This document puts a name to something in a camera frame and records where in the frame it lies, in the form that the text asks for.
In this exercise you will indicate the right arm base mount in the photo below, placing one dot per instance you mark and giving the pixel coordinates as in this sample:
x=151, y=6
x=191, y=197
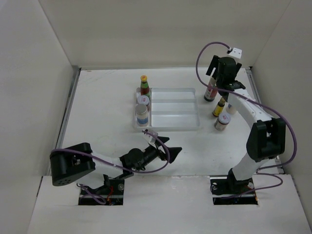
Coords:
x=229, y=193

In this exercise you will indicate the small yellow-label bottle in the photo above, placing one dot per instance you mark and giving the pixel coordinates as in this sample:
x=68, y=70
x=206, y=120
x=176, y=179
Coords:
x=219, y=107

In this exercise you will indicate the silver-lid bead jar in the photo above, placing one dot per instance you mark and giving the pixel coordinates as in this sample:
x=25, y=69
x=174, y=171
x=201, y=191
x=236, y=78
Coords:
x=142, y=115

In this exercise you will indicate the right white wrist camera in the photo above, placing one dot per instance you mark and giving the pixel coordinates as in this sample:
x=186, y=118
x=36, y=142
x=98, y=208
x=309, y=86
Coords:
x=235, y=53

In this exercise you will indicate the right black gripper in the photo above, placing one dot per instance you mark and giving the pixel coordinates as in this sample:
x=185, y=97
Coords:
x=214, y=64

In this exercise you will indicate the white cylinder bottle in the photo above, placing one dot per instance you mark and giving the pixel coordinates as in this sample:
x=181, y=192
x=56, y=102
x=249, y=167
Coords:
x=231, y=110

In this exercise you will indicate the white-lid sauce jar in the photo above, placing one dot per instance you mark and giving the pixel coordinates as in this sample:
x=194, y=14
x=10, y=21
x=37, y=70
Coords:
x=143, y=99
x=222, y=121

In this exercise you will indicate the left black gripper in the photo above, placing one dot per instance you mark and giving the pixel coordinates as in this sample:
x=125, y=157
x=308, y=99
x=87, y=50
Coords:
x=174, y=151

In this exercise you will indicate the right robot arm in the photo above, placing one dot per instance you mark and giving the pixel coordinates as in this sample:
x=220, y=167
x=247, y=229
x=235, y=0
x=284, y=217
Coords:
x=267, y=136

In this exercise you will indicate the white organizer tray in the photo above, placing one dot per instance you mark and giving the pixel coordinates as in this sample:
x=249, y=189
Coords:
x=172, y=109

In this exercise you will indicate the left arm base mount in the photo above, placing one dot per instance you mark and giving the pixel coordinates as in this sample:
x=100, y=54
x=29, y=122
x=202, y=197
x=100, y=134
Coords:
x=110, y=193

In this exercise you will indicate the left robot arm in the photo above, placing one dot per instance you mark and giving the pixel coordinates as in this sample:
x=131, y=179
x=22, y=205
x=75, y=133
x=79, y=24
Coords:
x=80, y=164

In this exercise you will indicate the clear soy sauce bottle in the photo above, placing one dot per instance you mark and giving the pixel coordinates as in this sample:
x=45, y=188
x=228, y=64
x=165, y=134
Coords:
x=211, y=90

